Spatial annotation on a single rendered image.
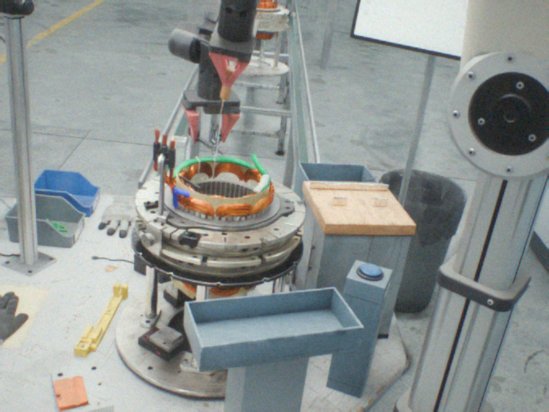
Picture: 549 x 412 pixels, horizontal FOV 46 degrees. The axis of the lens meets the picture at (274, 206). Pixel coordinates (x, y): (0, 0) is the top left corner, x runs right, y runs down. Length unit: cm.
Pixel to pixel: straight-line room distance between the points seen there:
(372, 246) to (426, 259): 154
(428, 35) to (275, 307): 126
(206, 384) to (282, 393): 25
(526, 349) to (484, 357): 204
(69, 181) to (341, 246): 92
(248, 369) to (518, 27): 58
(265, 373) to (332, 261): 39
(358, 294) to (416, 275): 172
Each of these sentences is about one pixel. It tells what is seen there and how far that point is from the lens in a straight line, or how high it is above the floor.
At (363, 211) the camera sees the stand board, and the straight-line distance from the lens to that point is 133.
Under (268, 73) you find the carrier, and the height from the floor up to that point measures 80.
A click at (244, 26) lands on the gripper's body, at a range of 103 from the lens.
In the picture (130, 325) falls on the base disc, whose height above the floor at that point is 80.
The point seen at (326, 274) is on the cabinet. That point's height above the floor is 95.
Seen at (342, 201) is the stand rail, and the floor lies 108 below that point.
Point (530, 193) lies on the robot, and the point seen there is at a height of 132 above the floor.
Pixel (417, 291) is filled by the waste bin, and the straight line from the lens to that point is 293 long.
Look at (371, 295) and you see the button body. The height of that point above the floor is 101.
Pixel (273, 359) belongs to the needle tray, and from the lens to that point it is 95.
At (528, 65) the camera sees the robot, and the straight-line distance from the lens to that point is 77.
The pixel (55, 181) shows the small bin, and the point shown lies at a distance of 194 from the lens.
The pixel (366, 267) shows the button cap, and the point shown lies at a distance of 117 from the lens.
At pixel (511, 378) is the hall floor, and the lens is 282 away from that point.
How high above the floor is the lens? 163
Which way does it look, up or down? 26 degrees down
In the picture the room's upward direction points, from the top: 7 degrees clockwise
